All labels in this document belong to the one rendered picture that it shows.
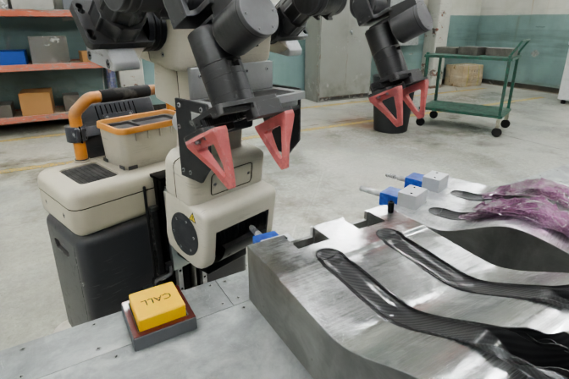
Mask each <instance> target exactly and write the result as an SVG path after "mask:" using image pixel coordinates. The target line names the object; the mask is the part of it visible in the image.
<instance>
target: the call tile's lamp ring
mask: <svg viewBox="0 0 569 379"><path fill-rule="evenodd" d="M175 287H176V288H177V290H178V292H179V294H180V296H181V298H182V300H183V301H184V302H185V309H186V311H187V312H188V314H189V315H188V316H183V317H181V318H178V319H176V320H173V321H169V322H167V323H164V324H162V325H159V326H157V327H153V328H150V329H148V330H145V331H143V332H137V329H136V326H135V322H134V320H133V317H132V315H131V312H130V308H129V306H128V304H129V303H130V301H129V300H128V301H125V302H122V306H123V308H124V313H125V315H126V318H127V321H128V323H129V326H130V330H131V333H132V336H133V338H134V339H135V338H139V337H142V336H144V335H147V334H149V333H151V332H155V331H158V330H160V329H163V328H165V327H169V326H172V325H174V324H176V323H179V322H182V321H185V320H188V319H191V318H193V317H195V314H194V312H193V310H192V309H191V307H190V305H189V304H188V302H187V300H186V298H185V296H184V295H183V294H182V292H181V290H180V288H179V286H178V285H175Z"/></svg>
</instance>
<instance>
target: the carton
mask: <svg viewBox="0 0 569 379"><path fill-rule="evenodd" d="M482 78H483V65H482V64H475V63H457V64H446V71H445V82H444V85H449V86H456V87H468V86H475V85H481V83H482Z"/></svg>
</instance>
